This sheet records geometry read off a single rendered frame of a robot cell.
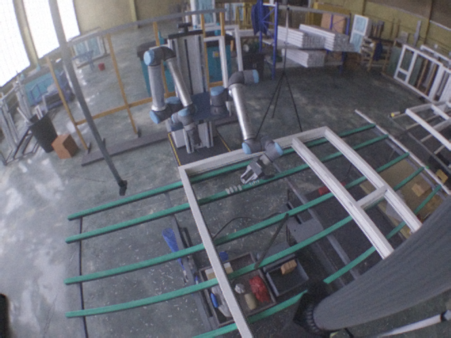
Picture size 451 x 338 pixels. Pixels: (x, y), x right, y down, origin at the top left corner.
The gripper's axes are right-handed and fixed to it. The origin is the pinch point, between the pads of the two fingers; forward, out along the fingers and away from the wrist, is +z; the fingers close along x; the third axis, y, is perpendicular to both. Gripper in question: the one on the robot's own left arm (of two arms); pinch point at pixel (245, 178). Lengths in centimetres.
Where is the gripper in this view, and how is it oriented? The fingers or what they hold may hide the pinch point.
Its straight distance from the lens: 154.7
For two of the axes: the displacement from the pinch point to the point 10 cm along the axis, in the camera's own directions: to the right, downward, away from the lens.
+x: -4.0, -6.4, 6.6
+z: -7.1, 6.7, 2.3
